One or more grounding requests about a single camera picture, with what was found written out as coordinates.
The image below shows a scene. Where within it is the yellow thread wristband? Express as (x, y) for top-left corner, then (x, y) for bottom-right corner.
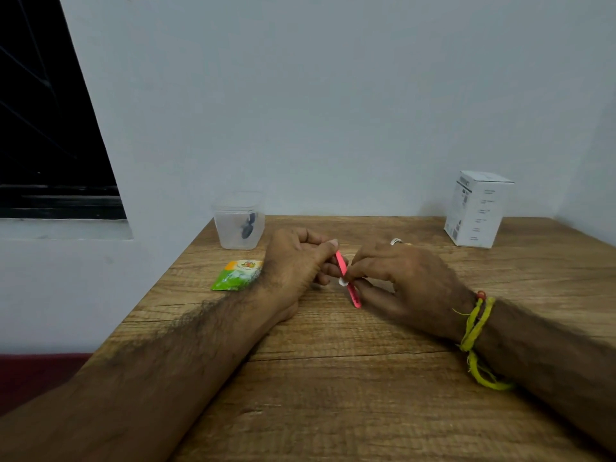
(452, 291), (515, 392)

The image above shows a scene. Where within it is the dark window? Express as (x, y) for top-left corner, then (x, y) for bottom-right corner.
(0, 0), (127, 221)

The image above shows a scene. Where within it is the white cardboard box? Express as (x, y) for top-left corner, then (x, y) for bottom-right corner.
(444, 170), (515, 249)

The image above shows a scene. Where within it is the clear plastic container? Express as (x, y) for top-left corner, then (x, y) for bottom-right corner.
(212, 191), (266, 251)

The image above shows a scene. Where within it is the pink stick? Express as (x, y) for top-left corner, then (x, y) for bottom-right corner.
(335, 250), (362, 309)

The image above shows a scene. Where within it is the person's right hand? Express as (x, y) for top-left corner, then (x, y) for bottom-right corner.
(344, 238), (477, 343)

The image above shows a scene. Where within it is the person's left hand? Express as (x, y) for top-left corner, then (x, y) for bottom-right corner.
(255, 227), (344, 323)

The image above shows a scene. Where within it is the person's right forearm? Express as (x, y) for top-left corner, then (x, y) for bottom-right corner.
(469, 297), (616, 455)

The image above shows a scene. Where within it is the person's left forearm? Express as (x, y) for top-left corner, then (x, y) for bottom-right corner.
(0, 283), (285, 462)

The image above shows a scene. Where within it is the green and orange sachet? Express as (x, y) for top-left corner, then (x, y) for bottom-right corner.
(211, 259), (263, 292)

